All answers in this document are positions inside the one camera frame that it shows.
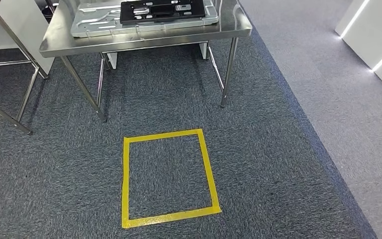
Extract grey stamped metal panel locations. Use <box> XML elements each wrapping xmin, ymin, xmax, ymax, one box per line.
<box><xmin>70</xmin><ymin>0</ymin><xmax>219</xmax><ymax>38</ymax></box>

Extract white plinth with light strip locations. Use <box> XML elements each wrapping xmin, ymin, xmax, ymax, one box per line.
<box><xmin>342</xmin><ymin>0</ymin><xmax>382</xmax><ymax>83</ymax></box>
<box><xmin>334</xmin><ymin>0</ymin><xmax>370</xmax><ymax>39</ymax></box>

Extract yellow floor tape square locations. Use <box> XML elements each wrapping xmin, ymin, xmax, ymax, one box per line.
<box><xmin>121</xmin><ymin>128</ymin><xmax>222</xmax><ymax>229</ymax></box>

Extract black plastic mounting plate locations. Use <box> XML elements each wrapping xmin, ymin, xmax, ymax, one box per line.
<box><xmin>119</xmin><ymin>0</ymin><xmax>206</xmax><ymax>25</ymax></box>

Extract black stool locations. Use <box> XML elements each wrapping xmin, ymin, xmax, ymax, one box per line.
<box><xmin>41</xmin><ymin>0</ymin><xmax>57</xmax><ymax>14</ymax></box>

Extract stainless steel workbench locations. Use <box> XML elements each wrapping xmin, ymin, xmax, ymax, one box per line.
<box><xmin>39</xmin><ymin>0</ymin><xmax>253</xmax><ymax>123</ymax></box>

